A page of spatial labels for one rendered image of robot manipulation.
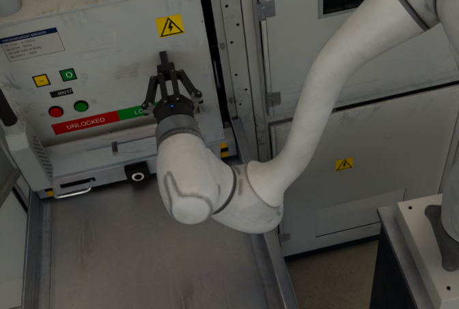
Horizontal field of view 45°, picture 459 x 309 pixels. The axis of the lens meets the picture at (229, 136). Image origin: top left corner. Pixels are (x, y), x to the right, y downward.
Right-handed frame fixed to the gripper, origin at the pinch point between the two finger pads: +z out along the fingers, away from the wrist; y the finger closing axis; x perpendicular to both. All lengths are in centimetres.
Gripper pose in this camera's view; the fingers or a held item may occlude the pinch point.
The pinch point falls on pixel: (165, 65)
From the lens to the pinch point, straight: 125.2
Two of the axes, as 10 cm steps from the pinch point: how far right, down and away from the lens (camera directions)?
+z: -1.9, -7.0, 6.9
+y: 9.7, -2.2, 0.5
